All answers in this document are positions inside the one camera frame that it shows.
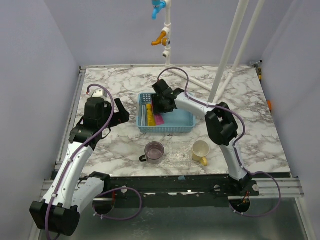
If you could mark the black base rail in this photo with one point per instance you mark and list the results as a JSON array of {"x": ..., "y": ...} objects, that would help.
[{"x": 177, "y": 191}]

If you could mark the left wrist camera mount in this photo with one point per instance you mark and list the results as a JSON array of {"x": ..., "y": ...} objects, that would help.
[{"x": 98, "y": 93}]

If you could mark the white pvc pipe frame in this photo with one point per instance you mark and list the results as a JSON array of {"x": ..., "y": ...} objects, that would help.
[{"x": 215, "y": 90}]

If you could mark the orange tap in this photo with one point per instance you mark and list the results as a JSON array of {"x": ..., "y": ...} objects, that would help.
[{"x": 162, "y": 40}]

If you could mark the yellow tool in corner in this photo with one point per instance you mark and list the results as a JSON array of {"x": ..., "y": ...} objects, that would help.
[{"x": 259, "y": 70}]

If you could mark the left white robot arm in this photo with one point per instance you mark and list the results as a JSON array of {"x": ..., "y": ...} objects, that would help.
[{"x": 60, "y": 209}]

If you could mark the orange clamp on wall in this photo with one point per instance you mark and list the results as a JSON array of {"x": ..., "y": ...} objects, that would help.
[{"x": 269, "y": 105}]

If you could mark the pink toothpaste tube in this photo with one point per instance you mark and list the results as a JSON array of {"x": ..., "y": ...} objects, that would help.
[{"x": 157, "y": 117}]

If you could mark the purple translucent cup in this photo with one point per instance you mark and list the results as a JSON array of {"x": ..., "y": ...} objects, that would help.
[{"x": 153, "y": 153}]

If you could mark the blue tap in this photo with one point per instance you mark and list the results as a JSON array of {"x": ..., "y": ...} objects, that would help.
[{"x": 158, "y": 5}]

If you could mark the yellow toothpaste tube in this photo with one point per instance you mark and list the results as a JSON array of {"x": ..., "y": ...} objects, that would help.
[{"x": 150, "y": 115}]

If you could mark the yellow mug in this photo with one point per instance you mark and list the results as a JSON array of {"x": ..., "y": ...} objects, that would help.
[{"x": 200, "y": 150}]

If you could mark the grey toothbrush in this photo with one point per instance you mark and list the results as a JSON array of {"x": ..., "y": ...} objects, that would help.
[{"x": 143, "y": 115}]

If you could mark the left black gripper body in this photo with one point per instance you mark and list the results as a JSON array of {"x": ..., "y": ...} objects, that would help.
[{"x": 107, "y": 113}]

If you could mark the blue plastic basket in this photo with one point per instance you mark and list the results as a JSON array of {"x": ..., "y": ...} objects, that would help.
[{"x": 178, "y": 121}]

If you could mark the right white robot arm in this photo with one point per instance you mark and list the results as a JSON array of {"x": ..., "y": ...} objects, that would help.
[{"x": 219, "y": 119}]

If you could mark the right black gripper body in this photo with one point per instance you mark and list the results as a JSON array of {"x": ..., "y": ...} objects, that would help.
[{"x": 159, "y": 105}]

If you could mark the clear textured round tray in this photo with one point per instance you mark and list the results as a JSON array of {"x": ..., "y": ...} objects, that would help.
[{"x": 181, "y": 155}]

